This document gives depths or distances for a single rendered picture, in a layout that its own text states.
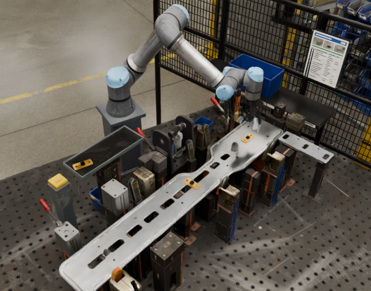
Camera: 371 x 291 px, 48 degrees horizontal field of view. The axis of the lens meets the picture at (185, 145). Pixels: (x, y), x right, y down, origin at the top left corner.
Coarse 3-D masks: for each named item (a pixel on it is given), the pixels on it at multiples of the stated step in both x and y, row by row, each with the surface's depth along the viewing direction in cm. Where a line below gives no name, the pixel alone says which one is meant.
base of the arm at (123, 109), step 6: (108, 102) 220; (114, 102) 216; (120, 102) 216; (126, 102) 218; (132, 102) 223; (108, 108) 221; (114, 108) 218; (120, 108) 218; (126, 108) 219; (132, 108) 223; (114, 114) 219; (120, 114) 219; (126, 114) 220
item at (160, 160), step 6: (150, 156) 201; (156, 156) 201; (162, 156) 200; (156, 162) 198; (162, 162) 199; (156, 168) 200; (162, 168) 202; (156, 174) 203; (162, 174) 205; (156, 180) 207; (162, 180) 209; (156, 186) 210; (162, 204) 220
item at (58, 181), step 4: (56, 176) 177; (60, 176) 177; (48, 180) 175; (52, 180) 176; (56, 180) 176; (60, 180) 176; (64, 180) 176; (52, 184) 174; (56, 184) 174; (60, 184) 174; (56, 188) 173
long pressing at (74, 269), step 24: (216, 144) 220; (240, 144) 221; (264, 144) 222; (216, 168) 207; (240, 168) 208; (168, 192) 194; (192, 192) 194; (144, 216) 182; (168, 216) 183; (96, 240) 172; (144, 240) 173; (72, 264) 163; (120, 264) 164; (96, 288) 156
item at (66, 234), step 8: (64, 224) 171; (56, 232) 167; (64, 232) 168; (72, 232) 168; (64, 240) 165; (72, 240) 167; (80, 240) 171; (64, 248) 171; (72, 248) 169; (80, 248) 174; (64, 256) 179
